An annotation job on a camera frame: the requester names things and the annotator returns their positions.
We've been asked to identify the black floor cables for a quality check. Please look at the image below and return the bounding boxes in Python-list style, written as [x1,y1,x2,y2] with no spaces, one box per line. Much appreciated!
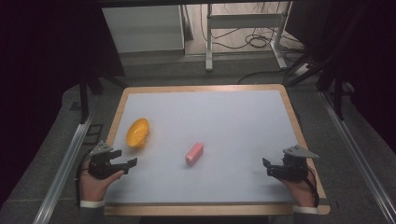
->
[199,2,307,86]

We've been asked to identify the black metal stand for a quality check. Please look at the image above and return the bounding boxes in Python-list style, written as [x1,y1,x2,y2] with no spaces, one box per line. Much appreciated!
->
[286,3,372,121]
[78,72,129,125]

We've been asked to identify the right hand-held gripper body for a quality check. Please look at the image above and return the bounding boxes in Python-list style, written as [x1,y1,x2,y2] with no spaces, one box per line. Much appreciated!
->
[269,144,320,182]

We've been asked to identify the dark curtain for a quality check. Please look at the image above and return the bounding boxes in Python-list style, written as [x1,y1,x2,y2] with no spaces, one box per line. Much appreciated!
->
[0,0,126,210]
[284,0,396,155]

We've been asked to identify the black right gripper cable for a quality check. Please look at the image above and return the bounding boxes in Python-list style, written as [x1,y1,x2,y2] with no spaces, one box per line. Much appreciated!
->
[305,165,320,208]

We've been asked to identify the person's left hand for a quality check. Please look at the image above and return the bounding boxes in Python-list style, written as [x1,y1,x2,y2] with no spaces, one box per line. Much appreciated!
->
[78,158,125,203]

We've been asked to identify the white desk frame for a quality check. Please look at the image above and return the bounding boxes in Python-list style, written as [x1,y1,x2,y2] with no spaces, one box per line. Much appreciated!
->
[205,2,293,73]

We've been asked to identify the white cabinet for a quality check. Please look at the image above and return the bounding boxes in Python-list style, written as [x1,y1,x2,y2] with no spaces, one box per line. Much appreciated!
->
[102,4,186,54]

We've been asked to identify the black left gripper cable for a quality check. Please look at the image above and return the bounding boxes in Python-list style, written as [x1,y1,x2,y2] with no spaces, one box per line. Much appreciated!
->
[74,157,92,209]

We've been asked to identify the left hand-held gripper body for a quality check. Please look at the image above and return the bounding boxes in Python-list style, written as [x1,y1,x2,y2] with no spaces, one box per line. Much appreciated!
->
[88,140,130,180]

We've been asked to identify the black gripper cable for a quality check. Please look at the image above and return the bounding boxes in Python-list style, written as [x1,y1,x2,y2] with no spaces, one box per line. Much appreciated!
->
[305,165,320,208]
[74,157,92,209]

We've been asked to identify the person's right hand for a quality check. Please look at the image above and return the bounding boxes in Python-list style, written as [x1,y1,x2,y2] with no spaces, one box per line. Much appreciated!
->
[277,170,318,208]

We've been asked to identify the aluminium frame rail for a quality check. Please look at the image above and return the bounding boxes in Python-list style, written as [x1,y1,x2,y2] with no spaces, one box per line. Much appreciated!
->
[319,90,396,224]
[32,113,95,224]

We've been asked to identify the orange mango-shaped object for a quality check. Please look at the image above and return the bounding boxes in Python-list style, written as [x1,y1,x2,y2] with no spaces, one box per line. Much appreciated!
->
[125,117,151,149]

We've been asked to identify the pink soap bar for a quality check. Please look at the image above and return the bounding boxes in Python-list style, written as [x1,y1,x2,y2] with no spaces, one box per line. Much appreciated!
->
[185,142,205,167]

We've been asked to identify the white power strip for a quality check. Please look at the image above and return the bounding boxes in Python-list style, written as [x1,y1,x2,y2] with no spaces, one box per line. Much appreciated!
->
[292,63,313,77]

